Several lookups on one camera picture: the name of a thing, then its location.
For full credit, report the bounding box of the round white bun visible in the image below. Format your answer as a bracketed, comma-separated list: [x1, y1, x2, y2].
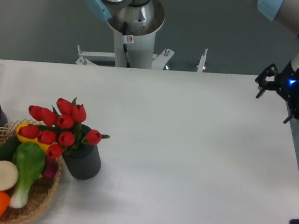
[0, 160, 19, 191]

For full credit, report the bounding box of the purple red radish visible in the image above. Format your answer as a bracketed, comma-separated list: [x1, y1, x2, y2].
[41, 157, 59, 179]

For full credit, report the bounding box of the dark green cucumber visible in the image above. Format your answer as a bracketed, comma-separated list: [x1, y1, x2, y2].
[0, 134, 21, 161]

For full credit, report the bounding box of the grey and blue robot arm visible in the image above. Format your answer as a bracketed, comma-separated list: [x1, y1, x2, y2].
[84, 0, 299, 121]

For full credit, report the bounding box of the yellow squash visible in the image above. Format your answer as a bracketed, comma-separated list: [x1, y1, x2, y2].
[16, 122, 49, 152]

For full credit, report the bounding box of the red tulip bouquet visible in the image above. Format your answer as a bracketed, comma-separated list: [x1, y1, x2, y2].
[18, 98, 110, 159]

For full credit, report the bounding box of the green bok choy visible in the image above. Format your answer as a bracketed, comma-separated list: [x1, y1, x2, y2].
[9, 142, 46, 209]

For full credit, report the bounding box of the black cable on pedestal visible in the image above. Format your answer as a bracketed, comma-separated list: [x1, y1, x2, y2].
[118, 21, 136, 68]

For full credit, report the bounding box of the dark grey ribbed vase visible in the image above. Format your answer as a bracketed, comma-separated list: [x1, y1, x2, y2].
[62, 124, 103, 180]

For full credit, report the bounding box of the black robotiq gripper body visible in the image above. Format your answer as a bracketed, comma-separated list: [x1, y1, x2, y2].
[274, 62, 299, 110]

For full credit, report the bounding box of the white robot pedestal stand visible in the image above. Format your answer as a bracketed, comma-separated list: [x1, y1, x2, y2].
[75, 34, 174, 70]

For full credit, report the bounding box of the woven wicker basket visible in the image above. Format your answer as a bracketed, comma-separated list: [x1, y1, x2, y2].
[0, 119, 63, 224]

